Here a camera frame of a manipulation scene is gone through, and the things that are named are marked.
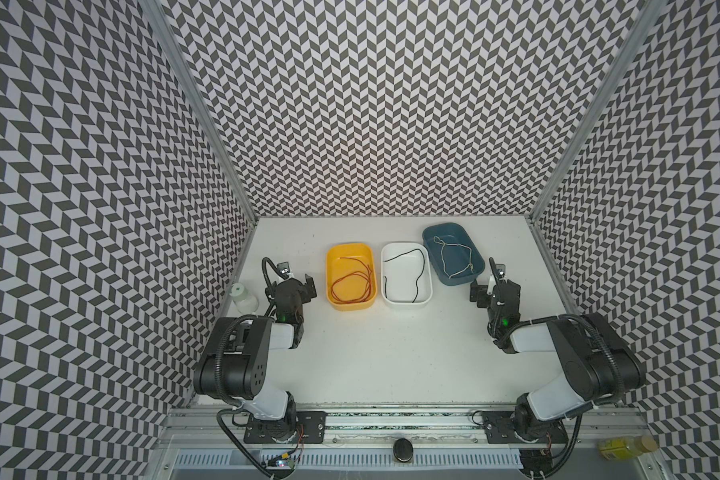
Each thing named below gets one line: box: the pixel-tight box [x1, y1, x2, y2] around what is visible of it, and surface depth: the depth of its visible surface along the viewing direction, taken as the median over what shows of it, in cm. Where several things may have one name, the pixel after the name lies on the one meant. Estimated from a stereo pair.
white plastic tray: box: [380, 242, 433, 306], surface depth 100 cm
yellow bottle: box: [598, 435, 659, 460], surface depth 65 cm
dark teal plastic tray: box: [423, 222, 485, 286], surface depth 107 cm
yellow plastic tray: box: [326, 243, 378, 311], surface depth 101 cm
